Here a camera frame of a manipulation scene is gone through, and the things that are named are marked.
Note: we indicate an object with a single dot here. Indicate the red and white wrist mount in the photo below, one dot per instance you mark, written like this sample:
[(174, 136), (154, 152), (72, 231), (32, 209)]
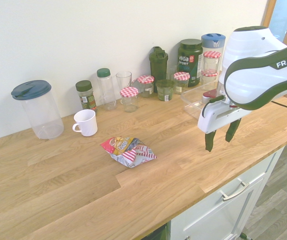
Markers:
[(209, 96)]

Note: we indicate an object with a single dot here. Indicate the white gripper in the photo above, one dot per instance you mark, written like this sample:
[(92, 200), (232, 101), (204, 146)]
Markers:
[(212, 120)]

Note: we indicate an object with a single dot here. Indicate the large clear dark-blue-lidded canister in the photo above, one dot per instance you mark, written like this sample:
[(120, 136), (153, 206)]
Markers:
[(42, 112)]

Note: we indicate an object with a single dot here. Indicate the dark-lidded spice jar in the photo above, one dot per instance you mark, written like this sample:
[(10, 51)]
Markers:
[(86, 97)]

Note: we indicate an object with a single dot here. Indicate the clear bottle with green cap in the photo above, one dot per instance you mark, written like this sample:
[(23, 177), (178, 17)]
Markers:
[(106, 91)]

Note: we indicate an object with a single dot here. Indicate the dark green shaker bottle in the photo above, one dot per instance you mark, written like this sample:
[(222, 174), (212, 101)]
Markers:
[(158, 63)]

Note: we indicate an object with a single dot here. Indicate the white ceramic mug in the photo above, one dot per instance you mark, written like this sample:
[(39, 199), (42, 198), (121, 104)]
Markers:
[(86, 123)]

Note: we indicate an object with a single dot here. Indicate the dark green bin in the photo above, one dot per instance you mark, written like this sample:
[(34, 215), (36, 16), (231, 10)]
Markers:
[(158, 232)]

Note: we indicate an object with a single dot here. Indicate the tall clear light-blue-lidded canister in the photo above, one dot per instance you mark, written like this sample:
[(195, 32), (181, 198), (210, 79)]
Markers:
[(212, 42)]

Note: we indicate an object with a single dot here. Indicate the small green glass jar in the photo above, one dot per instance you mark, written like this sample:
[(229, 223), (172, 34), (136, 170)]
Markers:
[(164, 90)]

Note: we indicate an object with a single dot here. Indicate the clear drinking glass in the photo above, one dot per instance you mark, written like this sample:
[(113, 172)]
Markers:
[(123, 80)]

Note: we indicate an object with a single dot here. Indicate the dark Vega Sport protein tub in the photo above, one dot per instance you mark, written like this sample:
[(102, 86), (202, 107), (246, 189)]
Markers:
[(189, 62)]

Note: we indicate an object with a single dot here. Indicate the clear plastic rectangular container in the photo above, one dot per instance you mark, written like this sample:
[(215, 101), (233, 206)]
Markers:
[(192, 100)]

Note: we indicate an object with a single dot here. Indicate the glass jar red checkered lid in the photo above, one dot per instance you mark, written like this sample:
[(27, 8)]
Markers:
[(129, 99), (211, 61), (146, 86), (181, 82), (208, 79)]

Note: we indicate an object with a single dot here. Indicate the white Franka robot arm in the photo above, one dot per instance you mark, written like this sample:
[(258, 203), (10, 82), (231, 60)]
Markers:
[(246, 75)]

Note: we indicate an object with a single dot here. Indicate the crumpled BBQ chip bag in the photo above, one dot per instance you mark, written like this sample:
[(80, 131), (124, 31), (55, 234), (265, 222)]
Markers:
[(129, 152)]

